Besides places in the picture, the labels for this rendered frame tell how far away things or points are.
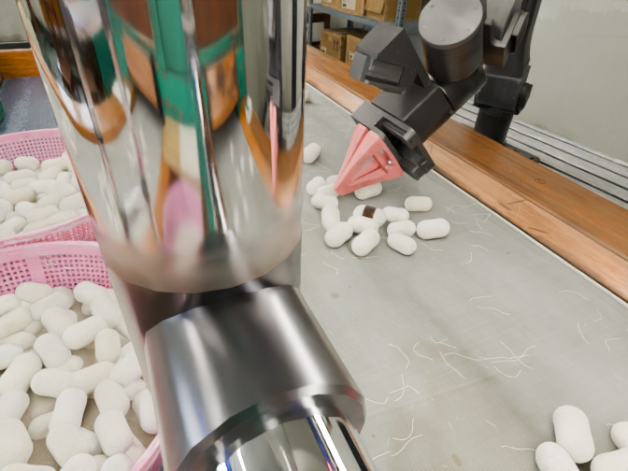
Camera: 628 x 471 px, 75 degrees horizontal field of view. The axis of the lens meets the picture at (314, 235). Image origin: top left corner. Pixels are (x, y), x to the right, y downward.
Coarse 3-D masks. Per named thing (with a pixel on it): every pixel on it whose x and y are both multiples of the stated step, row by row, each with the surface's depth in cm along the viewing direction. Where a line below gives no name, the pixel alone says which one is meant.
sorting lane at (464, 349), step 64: (320, 128) 68; (384, 192) 52; (448, 192) 53; (320, 256) 41; (384, 256) 41; (448, 256) 42; (512, 256) 42; (320, 320) 34; (384, 320) 35; (448, 320) 35; (512, 320) 35; (576, 320) 35; (384, 384) 30; (448, 384) 30; (512, 384) 30; (576, 384) 30; (384, 448) 26; (448, 448) 26; (512, 448) 26
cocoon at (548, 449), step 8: (544, 448) 25; (552, 448) 24; (560, 448) 24; (536, 456) 25; (544, 456) 24; (552, 456) 24; (560, 456) 24; (568, 456) 24; (544, 464) 24; (552, 464) 24; (560, 464) 24; (568, 464) 24
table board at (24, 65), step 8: (0, 56) 102; (8, 56) 102; (16, 56) 103; (24, 56) 104; (32, 56) 104; (0, 64) 102; (8, 64) 103; (16, 64) 104; (24, 64) 104; (32, 64) 105; (8, 72) 104; (16, 72) 105; (24, 72) 105; (32, 72) 106
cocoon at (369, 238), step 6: (366, 234) 41; (372, 234) 41; (354, 240) 41; (360, 240) 40; (366, 240) 40; (372, 240) 41; (378, 240) 42; (354, 246) 40; (360, 246) 40; (366, 246) 40; (372, 246) 41; (354, 252) 41; (360, 252) 40; (366, 252) 40
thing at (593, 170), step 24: (456, 120) 94; (528, 144) 84; (552, 144) 85; (576, 144) 85; (552, 168) 76; (576, 168) 76; (600, 168) 76; (624, 168) 76; (600, 192) 69; (624, 192) 69
